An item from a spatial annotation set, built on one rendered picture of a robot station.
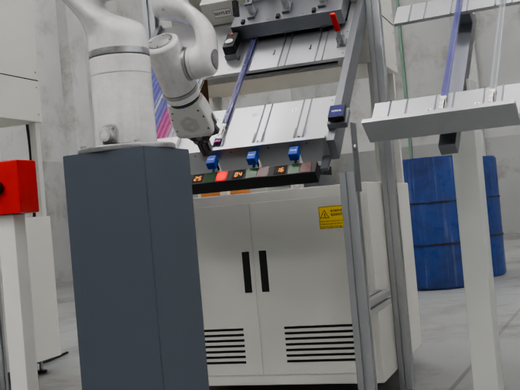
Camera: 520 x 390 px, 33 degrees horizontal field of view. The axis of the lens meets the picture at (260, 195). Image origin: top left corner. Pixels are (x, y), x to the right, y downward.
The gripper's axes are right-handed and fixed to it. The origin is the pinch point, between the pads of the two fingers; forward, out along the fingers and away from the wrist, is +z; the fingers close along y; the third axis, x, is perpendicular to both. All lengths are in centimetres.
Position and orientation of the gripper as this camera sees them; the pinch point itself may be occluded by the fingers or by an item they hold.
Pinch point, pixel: (205, 146)
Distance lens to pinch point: 219.0
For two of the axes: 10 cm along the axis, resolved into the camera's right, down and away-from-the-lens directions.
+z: 2.9, 7.3, 6.2
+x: 1.9, -6.8, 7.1
